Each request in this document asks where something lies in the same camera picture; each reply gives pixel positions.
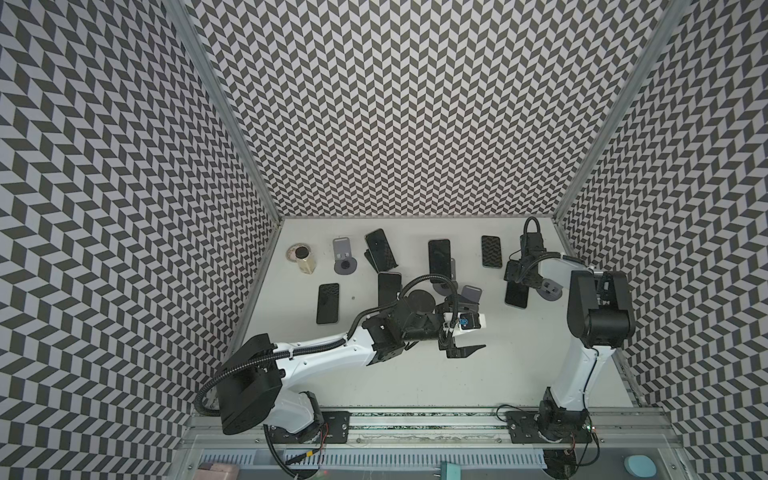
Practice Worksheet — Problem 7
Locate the grey round stand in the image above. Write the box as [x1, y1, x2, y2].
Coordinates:
[432, 258, 458, 296]
[459, 285, 483, 312]
[332, 237, 358, 275]
[537, 278, 563, 302]

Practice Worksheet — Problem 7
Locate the teal phone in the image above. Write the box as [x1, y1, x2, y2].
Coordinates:
[364, 228, 398, 273]
[481, 235, 503, 269]

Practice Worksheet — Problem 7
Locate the purple edged phone black stand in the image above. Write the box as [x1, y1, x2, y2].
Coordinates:
[377, 272, 402, 306]

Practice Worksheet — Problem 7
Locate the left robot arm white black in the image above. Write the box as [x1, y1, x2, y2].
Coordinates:
[213, 290, 487, 438]

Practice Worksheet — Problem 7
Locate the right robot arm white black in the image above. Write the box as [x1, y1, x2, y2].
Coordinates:
[505, 232, 636, 443]

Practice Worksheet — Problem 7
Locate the teal phone on black stand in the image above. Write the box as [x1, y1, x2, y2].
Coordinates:
[364, 228, 398, 273]

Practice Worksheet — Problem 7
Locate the spice jar with black lid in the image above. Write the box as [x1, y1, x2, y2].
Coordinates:
[286, 243, 316, 275]

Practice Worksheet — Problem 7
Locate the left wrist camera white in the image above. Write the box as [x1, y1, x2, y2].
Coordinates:
[454, 312, 487, 336]

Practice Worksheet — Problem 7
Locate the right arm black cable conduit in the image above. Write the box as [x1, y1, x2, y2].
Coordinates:
[517, 215, 601, 289]

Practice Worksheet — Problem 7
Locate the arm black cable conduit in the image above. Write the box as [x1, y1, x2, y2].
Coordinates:
[193, 274, 460, 418]
[517, 215, 601, 289]

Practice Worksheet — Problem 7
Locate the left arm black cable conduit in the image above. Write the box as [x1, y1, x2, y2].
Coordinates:
[193, 274, 460, 418]

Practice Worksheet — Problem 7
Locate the metal base rail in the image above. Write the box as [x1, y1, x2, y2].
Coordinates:
[186, 407, 674, 473]

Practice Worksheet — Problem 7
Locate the silver aluminium corner post right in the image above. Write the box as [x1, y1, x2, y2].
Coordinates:
[553, 0, 691, 225]

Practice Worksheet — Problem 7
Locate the silver aluminium corner post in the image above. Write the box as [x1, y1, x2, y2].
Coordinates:
[553, 0, 691, 225]
[163, 0, 282, 223]

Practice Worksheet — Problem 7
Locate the silver aluminium corner post left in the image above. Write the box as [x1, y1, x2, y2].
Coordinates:
[163, 0, 282, 223]

